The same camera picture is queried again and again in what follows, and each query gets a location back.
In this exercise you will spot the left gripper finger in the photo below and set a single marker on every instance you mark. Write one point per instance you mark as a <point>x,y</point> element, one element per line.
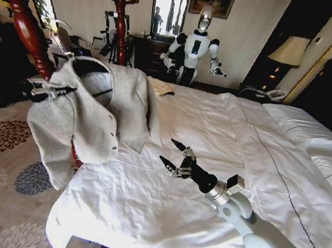
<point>59,89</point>
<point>49,94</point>

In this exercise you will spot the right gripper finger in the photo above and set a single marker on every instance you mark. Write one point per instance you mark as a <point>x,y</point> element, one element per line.
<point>179,145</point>
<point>169,164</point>

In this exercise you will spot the grey knit cardigan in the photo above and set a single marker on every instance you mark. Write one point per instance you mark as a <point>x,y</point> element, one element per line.
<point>125,100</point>

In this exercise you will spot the white bed duvet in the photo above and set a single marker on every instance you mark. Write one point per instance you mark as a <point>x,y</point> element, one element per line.
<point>199,136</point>

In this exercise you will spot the pale yellow cloth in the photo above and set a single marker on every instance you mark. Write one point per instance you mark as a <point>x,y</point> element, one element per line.
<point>161,87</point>

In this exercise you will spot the black tripod equipment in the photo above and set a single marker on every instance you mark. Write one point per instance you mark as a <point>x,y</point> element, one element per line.
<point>111,40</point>

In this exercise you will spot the red twisted wooden coat stand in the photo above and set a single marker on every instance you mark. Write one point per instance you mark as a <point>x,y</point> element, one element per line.
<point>21,12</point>

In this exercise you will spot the dark nightstand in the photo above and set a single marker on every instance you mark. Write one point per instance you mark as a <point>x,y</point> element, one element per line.
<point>255,93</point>

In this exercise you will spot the dark wooden dresser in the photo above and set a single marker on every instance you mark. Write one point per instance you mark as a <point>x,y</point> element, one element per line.
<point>148,53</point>

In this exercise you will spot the white humanoid robot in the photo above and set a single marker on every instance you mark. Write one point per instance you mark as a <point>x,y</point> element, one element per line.
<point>195,49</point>

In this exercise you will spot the white telephone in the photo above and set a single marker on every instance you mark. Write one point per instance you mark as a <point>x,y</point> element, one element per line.
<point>276,94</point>

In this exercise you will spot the person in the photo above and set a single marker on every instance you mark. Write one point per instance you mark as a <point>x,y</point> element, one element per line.
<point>158,20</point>

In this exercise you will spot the table lamp cream shade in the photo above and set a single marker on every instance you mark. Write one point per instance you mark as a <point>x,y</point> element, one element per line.
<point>289,51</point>

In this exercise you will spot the wall mirror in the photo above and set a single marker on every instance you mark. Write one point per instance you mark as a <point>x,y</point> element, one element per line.
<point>170,6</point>

